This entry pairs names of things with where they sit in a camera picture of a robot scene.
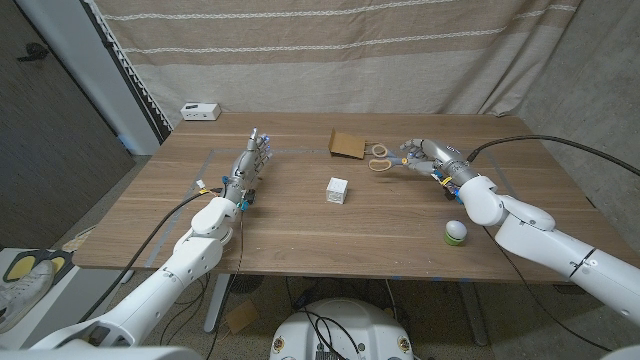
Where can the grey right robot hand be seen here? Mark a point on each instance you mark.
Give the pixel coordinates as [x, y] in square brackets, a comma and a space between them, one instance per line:
[442, 157]

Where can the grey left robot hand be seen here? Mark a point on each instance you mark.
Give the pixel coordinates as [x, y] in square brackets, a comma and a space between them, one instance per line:
[245, 170]

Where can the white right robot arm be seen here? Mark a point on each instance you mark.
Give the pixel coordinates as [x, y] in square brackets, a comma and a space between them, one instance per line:
[530, 225]

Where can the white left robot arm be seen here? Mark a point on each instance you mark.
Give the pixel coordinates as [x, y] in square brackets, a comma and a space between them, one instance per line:
[190, 255]

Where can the white and green ball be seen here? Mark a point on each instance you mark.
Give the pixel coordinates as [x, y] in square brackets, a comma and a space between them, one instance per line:
[455, 230]

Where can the white cube block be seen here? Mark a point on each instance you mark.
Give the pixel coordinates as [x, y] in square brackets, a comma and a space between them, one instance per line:
[337, 191]

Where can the brown paper bag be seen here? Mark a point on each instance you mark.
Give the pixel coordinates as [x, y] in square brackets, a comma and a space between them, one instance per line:
[346, 144]

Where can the white power strip box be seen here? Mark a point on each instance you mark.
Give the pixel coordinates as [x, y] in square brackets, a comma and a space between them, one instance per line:
[200, 111]

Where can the white table leg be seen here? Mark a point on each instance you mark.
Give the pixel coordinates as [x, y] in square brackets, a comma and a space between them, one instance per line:
[472, 310]
[217, 300]

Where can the beige striped curtain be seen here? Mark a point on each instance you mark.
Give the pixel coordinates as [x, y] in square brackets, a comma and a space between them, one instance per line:
[320, 60]

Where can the brown cardboard piece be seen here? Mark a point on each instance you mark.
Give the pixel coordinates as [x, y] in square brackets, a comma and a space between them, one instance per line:
[241, 316]

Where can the black triangle-edged trim strip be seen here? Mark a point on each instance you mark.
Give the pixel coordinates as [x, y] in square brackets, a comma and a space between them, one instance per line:
[130, 75]

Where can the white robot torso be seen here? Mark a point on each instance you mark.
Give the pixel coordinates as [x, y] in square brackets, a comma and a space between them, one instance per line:
[360, 320]

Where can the yellow black pad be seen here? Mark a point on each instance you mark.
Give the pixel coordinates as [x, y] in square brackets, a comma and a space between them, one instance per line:
[62, 262]
[20, 267]

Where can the white sneaker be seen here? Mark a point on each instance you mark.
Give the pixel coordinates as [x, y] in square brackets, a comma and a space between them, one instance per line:
[20, 295]

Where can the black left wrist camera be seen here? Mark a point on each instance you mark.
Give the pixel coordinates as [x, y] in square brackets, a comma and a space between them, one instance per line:
[250, 196]

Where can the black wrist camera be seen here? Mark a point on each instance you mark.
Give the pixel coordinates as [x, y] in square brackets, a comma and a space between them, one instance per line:
[250, 196]
[452, 192]

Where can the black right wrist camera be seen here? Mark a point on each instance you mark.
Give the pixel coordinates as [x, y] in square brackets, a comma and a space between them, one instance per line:
[452, 192]

